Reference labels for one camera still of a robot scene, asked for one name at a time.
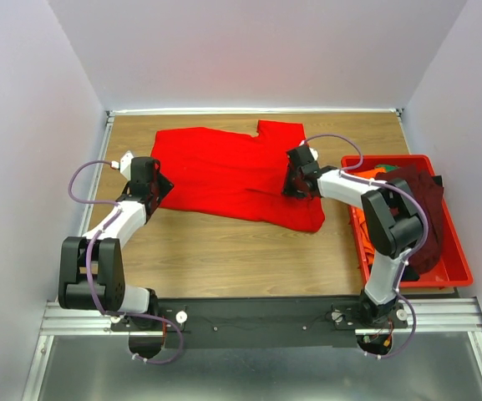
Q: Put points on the maroon t shirt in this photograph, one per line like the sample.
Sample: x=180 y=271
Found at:
x=429 y=194

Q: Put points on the orange t shirt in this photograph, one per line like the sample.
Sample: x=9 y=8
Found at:
x=363 y=235

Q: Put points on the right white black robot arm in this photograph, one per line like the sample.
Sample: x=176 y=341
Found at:
x=397 y=224

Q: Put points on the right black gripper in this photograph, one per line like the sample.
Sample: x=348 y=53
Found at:
x=286 y=190

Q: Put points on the green t shirt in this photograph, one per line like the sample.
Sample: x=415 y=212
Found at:
x=387 y=168

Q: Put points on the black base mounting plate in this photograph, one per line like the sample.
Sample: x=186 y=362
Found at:
x=263 y=322

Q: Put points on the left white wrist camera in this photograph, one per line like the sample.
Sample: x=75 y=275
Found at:
x=123 y=166

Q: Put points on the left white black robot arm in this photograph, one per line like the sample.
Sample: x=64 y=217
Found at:
x=91 y=273

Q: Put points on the red t shirt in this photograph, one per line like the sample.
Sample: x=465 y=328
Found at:
x=235 y=175

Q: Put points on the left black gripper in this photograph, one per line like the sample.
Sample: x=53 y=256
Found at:
x=166 y=185

